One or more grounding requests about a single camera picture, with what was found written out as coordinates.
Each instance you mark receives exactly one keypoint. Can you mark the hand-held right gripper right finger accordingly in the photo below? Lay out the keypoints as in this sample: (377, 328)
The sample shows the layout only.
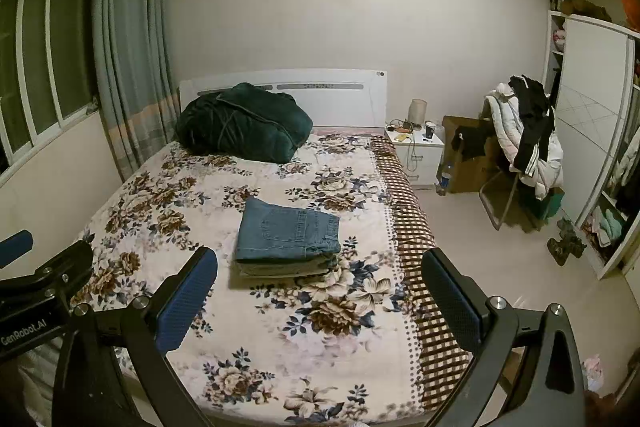
(450, 297)

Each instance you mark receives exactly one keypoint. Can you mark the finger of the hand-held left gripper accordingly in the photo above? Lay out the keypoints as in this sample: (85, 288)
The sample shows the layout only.
(14, 248)
(60, 269)

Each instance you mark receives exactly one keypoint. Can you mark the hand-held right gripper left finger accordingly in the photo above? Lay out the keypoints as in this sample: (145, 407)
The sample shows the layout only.
(185, 307)

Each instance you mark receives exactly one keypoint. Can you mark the blue denim pants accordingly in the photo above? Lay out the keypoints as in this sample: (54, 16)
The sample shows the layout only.
(280, 232)

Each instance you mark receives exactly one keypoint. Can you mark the black striped track pants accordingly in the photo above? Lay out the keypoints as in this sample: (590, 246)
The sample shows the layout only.
(535, 122)

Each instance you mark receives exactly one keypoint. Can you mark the light folded garment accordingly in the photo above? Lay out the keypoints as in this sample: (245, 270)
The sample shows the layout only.
(270, 273)

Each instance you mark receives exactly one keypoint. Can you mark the metal folding chair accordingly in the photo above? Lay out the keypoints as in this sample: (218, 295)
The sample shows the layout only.
(492, 202)

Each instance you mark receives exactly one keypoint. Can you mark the plastic water bottle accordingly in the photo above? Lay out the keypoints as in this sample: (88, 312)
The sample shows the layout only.
(444, 179)

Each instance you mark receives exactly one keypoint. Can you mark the brown cardboard box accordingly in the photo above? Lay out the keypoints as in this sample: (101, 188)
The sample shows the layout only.
(472, 177)

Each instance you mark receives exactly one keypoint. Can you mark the grey folded fleece garment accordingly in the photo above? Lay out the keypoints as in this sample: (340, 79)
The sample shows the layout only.
(327, 263)

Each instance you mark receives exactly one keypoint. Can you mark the pair of dark shoes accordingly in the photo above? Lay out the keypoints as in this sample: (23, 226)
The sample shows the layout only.
(565, 242)

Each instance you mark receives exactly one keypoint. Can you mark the bed with floral blanket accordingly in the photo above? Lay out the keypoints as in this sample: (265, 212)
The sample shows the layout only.
(320, 332)

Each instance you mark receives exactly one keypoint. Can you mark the teal storage box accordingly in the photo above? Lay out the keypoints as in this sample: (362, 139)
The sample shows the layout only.
(552, 204)

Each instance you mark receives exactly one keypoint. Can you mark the white nightstand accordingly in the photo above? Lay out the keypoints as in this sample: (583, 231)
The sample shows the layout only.
(425, 159)

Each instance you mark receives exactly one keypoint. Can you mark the black cloth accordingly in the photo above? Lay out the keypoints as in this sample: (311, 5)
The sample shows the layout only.
(475, 142)

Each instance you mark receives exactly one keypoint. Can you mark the pink plastic bag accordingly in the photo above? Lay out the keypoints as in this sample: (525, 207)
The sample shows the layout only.
(594, 372)

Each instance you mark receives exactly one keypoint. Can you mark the dark cup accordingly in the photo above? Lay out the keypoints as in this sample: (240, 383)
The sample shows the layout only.
(429, 131)

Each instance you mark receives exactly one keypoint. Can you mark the mint green folded clothes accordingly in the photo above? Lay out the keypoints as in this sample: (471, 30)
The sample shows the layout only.
(611, 227)

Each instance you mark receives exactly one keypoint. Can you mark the chair with piled jackets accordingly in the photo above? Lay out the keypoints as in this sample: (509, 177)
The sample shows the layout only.
(502, 127)

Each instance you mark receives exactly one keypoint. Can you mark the beige table lamp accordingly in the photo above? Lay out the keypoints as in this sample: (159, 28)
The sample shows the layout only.
(417, 112)

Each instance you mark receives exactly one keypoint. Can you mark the white framed window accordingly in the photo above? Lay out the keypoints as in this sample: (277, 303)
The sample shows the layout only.
(35, 57)

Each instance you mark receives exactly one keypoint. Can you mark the dark green duvet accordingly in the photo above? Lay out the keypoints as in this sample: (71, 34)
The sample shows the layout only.
(240, 122)

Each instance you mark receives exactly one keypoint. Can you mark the white headboard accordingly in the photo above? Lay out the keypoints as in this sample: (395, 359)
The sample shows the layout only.
(345, 102)

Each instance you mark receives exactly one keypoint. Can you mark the white wardrobe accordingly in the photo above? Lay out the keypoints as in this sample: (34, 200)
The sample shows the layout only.
(590, 117)

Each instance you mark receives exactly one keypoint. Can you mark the grey green curtain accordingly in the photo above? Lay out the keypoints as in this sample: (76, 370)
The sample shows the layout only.
(130, 32)

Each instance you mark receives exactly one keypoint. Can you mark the brown bag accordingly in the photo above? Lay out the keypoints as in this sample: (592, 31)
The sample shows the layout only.
(580, 4)

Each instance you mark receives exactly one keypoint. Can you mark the orange bag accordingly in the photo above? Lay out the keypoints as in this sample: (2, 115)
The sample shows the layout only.
(631, 7)

